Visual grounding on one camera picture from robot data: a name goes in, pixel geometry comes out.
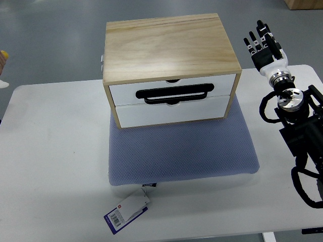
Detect person hand with yellow object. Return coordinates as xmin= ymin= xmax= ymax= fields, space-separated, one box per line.
xmin=1 ymin=50 xmax=9 ymax=89

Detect white and blue price tag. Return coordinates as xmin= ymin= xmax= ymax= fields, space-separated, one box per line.
xmin=104 ymin=188 xmax=150 ymax=235

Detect cardboard box corner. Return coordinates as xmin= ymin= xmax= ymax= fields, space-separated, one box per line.
xmin=284 ymin=0 xmax=323 ymax=10

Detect white drawer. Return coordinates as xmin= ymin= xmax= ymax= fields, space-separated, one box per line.
xmin=110 ymin=74 xmax=236 ymax=106

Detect white table leg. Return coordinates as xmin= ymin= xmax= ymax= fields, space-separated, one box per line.
xmin=262 ymin=232 xmax=277 ymax=242

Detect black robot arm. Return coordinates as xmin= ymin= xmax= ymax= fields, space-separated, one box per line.
xmin=259 ymin=71 xmax=322 ymax=209

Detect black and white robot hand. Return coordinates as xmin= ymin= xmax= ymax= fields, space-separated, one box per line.
xmin=243 ymin=20 xmax=288 ymax=76

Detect wooden drawer cabinet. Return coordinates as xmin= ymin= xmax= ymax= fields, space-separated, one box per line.
xmin=103 ymin=13 xmax=242 ymax=129

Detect metal hinge brackets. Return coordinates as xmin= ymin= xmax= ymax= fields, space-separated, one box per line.
xmin=100 ymin=54 xmax=104 ymax=74

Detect black drawer handle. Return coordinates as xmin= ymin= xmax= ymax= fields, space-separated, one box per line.
xmin=135 ymin=83 xmax=214 ymax=105

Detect blue mesh cushion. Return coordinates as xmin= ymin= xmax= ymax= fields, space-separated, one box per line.
xmin=108 ymin=99 xmax=260 ymax=186

